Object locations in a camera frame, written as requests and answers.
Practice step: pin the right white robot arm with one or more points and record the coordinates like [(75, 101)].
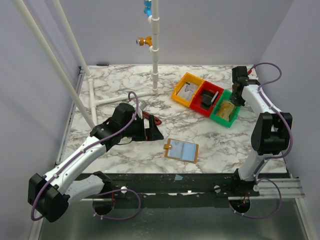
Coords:
[(272, 136)]

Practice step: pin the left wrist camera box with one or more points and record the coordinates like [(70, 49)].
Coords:
[(141, 106)]

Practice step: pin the white PVC pipe frame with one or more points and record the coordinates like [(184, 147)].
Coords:
[(91, 119)]

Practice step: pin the red black utility knife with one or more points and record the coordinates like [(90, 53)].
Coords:
[(149, 116)]

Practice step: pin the black mounting rail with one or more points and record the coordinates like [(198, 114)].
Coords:
[(177, 190)]

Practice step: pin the mustard yellow card holder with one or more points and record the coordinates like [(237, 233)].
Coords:
[(181, 150)]

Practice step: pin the green plastic bin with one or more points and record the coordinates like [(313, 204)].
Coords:
[(225, 95)]

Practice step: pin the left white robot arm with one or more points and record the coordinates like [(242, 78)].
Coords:
[(52, 193)]

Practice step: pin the cards in yellow bin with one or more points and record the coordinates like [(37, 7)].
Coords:
[(187, 91)]

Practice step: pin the black items in red bin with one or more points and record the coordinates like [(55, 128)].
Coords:
[(207, 99)]

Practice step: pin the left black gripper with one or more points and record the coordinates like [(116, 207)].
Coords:
[(146, 128)]

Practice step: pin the red plastic bin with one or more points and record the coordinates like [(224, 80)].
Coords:
[(195, 104)]

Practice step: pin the orange camera on pole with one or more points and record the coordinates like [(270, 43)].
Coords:
[(140, 41)]

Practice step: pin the gold cards in green bin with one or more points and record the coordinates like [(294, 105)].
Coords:
[(225, 110)]

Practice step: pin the yellow plastic bin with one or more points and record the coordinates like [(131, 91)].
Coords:
[(188, 77)]

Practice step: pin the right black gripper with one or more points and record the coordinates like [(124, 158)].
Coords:
[(236, 96)]

